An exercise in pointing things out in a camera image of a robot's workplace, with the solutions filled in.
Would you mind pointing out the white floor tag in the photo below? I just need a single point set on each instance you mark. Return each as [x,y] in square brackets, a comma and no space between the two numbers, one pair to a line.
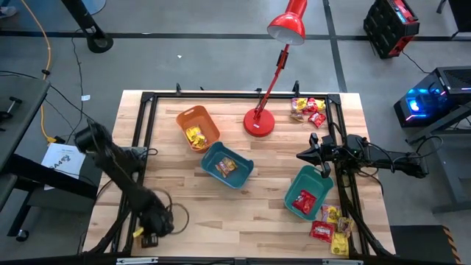
[85,98]

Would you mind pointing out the white paper sheet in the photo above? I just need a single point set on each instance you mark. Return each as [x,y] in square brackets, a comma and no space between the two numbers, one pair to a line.
[62,162]

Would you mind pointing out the computer with blue light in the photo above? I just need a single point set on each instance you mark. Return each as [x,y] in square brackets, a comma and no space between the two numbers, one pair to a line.
[434,95]

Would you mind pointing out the white round fan base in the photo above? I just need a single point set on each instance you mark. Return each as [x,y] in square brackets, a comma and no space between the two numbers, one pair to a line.
[93,5]

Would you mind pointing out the black mat hazard stripes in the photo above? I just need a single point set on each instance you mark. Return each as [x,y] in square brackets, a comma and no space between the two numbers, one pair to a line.
[419,244]

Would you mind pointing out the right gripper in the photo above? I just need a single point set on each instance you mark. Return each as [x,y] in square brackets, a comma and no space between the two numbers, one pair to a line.
[335,152]

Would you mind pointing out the grey metal stand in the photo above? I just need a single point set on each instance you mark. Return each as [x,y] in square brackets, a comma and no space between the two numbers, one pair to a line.
[452,165]

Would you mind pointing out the orange plastic bin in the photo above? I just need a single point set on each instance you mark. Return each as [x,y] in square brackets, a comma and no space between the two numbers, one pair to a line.
[206,121]

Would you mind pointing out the teal plastic bin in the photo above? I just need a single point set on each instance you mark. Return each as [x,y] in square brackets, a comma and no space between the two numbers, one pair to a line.
[309,180]

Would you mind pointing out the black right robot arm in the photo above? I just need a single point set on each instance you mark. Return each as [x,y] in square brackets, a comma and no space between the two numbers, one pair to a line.
[390,160]

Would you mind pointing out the orange brown candy packet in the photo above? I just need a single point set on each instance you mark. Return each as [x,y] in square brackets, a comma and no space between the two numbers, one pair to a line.
[221,169]
[228,163]

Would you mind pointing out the black stand base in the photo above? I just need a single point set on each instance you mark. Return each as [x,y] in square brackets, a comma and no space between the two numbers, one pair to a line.
[95,40]

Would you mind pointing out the black desk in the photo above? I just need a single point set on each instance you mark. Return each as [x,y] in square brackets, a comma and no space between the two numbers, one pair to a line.
[18,110]

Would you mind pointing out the blue plastic bin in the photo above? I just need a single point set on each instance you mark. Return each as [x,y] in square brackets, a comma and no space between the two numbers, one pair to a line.
[239,165]

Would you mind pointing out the silver metal bracket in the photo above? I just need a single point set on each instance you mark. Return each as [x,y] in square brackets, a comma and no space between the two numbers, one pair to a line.
[342,262]
[136,261]

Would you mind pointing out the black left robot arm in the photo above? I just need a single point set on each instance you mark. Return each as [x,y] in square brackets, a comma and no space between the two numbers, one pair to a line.
[121,173]

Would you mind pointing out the red black tool case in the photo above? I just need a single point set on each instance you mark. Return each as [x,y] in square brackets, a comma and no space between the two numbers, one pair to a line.
[390,25]

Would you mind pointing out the black metal table frame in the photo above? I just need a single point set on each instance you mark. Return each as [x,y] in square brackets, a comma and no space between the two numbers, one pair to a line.
[239,95]

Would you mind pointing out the red desk lamp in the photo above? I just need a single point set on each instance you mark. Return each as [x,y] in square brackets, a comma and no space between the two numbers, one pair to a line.
[259,123]

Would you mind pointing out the yellow pink candy packet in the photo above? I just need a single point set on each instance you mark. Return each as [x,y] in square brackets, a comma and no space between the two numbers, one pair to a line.
[331,212]

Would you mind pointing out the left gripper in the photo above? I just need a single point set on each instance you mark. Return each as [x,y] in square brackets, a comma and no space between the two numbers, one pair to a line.
[156,221]

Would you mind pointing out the black desk leg frame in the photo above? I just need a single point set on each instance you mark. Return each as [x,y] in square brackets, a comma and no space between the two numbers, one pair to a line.
[55,180]

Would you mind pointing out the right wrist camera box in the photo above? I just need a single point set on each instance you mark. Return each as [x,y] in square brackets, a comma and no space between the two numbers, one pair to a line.
[327,141]

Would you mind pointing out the person's shoe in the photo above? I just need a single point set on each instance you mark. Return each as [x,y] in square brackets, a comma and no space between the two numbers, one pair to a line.
[7,11]

